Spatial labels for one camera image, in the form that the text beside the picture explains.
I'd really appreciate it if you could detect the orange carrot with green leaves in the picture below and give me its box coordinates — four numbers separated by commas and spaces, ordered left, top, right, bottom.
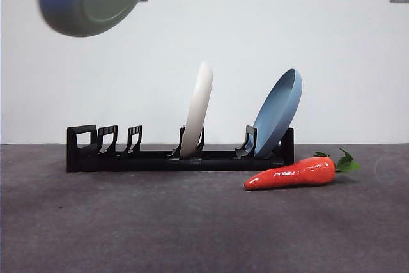
244, 147, 362, 192

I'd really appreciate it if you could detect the white plate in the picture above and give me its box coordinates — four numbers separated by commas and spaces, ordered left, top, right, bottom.
179, 60, 214, 157

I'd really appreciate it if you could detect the black plate rack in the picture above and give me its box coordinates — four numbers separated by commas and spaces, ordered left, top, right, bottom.
66, 123, 295, 173

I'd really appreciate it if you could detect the green plate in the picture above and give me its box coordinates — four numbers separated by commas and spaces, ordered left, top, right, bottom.
37, 0, 154, 38

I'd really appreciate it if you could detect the blue plate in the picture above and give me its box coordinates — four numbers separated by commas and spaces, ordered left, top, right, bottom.
252, 68, 304, 159

